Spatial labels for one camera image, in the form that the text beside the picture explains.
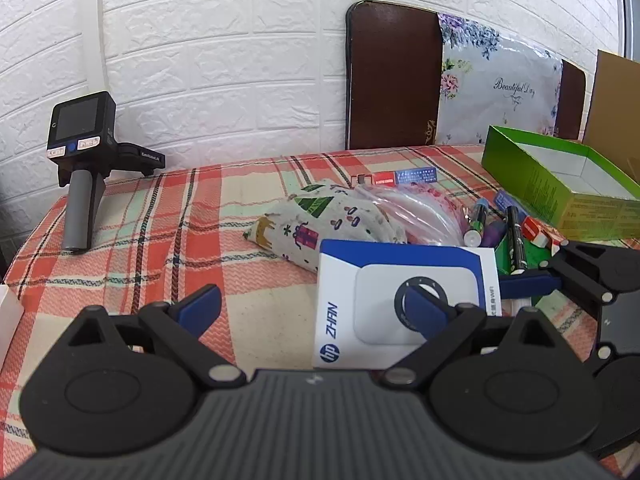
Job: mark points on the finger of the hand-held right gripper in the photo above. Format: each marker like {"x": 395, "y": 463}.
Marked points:
{"x": 525, "y": 285}

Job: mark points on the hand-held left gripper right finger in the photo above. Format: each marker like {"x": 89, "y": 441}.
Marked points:
{"x": 425, "y": 306}

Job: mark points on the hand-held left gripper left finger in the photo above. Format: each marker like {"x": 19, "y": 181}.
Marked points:
{"x": 201, "y": 305}

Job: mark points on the white and blue box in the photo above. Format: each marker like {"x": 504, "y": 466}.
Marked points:
{"x": 350, "y": 280}

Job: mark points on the green cardboard box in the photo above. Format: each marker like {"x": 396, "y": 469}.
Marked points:
{"x": 525, "y": 180}

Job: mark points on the red and white eraser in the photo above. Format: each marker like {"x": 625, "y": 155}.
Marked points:
{"x": 556, "y": 241}
{"x": 536, "y": 231}

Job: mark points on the plaid tablecloth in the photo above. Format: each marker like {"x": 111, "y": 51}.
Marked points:
{"x": 150, "y": 240}

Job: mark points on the blue flat packet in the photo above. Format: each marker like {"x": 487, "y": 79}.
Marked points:
{"x": 505, "y": 202}

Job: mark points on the clear plastic bag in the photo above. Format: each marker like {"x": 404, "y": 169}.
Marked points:
{"x": 425, "y": 215}

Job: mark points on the red and blue flat box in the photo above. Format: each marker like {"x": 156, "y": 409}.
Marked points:
{"x": 410, "y": 176}

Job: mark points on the brown cardboard box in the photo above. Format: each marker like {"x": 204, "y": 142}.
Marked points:
{"x": 615, "y": 110}

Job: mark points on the floral cushion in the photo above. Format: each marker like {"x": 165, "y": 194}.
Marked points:
{"x": 495, "y": 85}

